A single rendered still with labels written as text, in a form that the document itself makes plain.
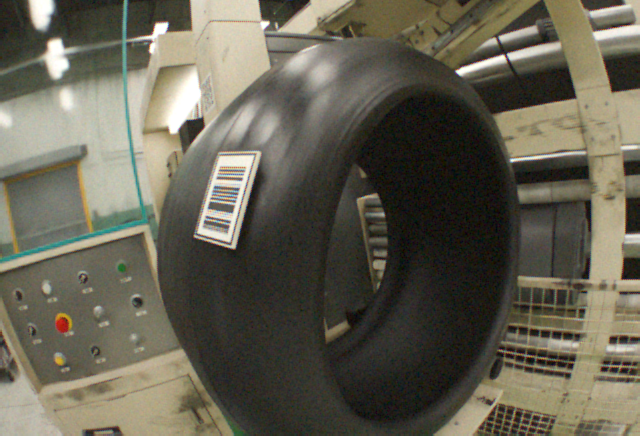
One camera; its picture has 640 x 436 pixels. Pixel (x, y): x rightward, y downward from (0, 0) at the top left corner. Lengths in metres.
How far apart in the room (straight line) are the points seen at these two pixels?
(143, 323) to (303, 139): 0.77
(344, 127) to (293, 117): 0.04
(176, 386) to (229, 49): 0.85
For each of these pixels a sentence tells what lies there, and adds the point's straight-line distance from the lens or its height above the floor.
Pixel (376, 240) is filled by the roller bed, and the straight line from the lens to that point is 0.90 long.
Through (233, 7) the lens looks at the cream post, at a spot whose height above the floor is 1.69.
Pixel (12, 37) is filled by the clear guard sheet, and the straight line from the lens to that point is 1.08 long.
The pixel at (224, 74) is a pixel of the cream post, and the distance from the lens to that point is 0.63.
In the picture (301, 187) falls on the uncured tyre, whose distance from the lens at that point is 0.20.
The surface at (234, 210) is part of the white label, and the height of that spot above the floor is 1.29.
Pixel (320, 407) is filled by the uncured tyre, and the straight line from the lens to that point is 0.26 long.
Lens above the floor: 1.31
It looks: 5 degrees down
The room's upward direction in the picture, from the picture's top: 12 degrees counter-clockwise
